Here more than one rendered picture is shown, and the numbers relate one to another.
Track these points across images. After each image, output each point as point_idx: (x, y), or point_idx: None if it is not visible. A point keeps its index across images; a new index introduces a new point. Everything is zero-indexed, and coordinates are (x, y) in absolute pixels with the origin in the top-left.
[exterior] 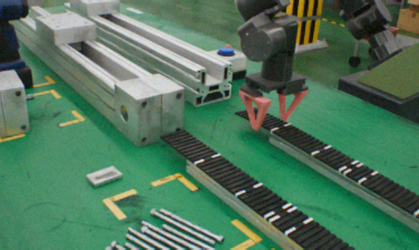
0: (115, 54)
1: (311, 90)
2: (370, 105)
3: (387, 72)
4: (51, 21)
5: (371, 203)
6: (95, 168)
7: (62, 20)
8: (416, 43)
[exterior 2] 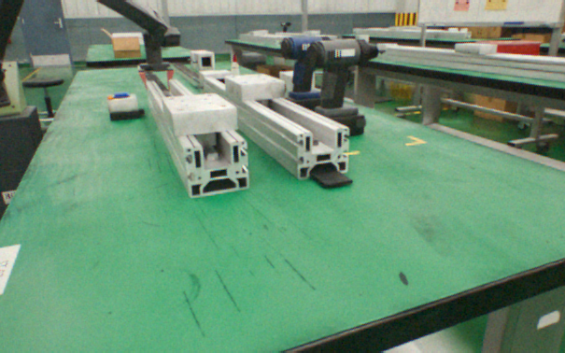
0: (218, 84)
1: (81, 109)
2: (64, 104)
3: (21, 92)
4: (265, 77)
5: None
6: None
7: (255, 77)
8: (16, 63)
